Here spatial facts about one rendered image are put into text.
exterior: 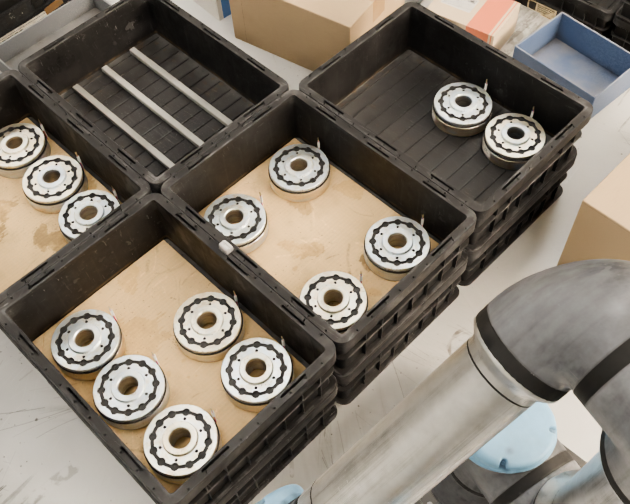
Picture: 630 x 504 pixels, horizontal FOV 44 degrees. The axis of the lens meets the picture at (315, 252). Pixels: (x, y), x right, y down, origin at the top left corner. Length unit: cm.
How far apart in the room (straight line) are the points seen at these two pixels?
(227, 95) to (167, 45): 19
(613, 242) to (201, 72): 80
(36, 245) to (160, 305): 25
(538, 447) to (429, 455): 31
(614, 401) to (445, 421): 15
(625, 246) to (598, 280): 68
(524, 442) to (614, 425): 37
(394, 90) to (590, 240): 45
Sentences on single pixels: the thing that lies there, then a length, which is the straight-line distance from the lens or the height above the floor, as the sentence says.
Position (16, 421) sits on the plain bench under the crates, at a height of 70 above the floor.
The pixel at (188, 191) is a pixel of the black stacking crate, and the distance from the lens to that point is 128.
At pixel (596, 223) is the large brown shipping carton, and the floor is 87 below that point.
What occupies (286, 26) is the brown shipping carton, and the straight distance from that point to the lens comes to 168.
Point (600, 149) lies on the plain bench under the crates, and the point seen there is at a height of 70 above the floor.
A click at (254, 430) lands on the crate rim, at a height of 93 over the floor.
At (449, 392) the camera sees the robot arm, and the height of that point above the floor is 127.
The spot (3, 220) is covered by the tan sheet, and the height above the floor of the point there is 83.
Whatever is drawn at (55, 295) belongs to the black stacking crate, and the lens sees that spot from 124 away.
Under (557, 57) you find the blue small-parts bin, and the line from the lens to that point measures 178.
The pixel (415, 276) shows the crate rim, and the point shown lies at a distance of 112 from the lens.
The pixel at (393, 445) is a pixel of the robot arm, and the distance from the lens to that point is 71.
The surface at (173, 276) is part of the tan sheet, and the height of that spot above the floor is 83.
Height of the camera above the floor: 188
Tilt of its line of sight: 56 degrees down
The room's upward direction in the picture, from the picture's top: 4 degrees counter-clockwise
